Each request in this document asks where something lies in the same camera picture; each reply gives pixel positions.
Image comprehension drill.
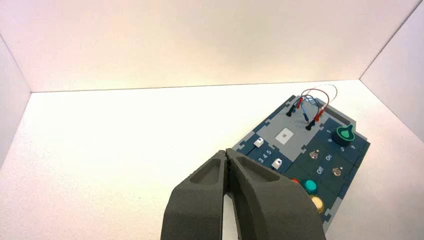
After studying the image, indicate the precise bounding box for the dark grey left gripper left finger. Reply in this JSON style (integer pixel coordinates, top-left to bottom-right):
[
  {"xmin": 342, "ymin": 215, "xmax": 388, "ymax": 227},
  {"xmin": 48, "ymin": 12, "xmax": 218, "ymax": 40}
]
[{"xmin": 160, "ymin": 149, "xmax": 230, "ymax": 240}]

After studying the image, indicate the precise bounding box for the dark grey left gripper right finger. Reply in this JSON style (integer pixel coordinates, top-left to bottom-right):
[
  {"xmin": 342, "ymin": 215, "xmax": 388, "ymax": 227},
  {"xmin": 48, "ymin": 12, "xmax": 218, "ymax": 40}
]
[{"xmin": 226, "ymin": 149, "xmax": 328, "ymax": 240}]

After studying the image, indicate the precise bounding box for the teal push button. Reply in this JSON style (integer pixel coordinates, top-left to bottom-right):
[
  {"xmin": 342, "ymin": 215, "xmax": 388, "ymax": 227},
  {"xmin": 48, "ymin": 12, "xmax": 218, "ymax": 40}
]
[{"xmin": 303, "ymin": 179, "xmax": 318, "ymax": 195}]

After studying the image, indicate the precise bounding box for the yellow push button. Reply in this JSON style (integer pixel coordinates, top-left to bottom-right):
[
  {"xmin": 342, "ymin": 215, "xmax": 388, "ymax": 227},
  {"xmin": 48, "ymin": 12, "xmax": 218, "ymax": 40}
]
[{"xmin": 309, "ymin": 196, "xmax": 325, "ymax": 214}]

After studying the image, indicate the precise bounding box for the dark teal control box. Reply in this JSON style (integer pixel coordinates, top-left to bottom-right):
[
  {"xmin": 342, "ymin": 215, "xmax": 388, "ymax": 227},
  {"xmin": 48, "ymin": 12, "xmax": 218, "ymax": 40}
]
[{"xmin": 231, "ymin": 95, "xmax": 371, "ymax": 234}]

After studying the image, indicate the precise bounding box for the green rotary knob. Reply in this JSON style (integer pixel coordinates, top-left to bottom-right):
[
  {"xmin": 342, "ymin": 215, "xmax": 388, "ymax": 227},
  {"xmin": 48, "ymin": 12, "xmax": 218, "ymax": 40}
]
[{"xmin": 331, "ymin": 124, "xmax": 356, "ymax": 147}]

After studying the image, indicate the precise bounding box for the blue jumper cable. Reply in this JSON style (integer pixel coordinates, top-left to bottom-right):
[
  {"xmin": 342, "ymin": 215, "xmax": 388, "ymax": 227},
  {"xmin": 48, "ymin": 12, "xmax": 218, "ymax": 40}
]
[{"xmin": 299, "ymin": 96, "xmax": 324, "ymax": 122}]

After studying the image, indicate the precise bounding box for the black plug jumper cable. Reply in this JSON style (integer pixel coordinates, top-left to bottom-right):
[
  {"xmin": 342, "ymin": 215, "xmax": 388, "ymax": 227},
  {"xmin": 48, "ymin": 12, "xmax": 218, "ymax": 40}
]
[{"xmin": 285, "ymin": 95, "xmax": 324, "ymax": 132}]

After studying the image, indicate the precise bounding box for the red jumper cable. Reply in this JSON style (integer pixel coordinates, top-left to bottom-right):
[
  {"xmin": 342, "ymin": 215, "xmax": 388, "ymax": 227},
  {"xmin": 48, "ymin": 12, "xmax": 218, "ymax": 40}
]
[{"xmin": 296, "ymin": 87, "xmax": 330, "ymax": 122}]

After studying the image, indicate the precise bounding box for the white jumper cable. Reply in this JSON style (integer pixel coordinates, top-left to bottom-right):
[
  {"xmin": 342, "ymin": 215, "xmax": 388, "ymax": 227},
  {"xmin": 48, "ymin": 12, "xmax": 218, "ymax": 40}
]
[{"xmin": 309, "ymin": 84, "xmax": 339, "ymax": 102}]

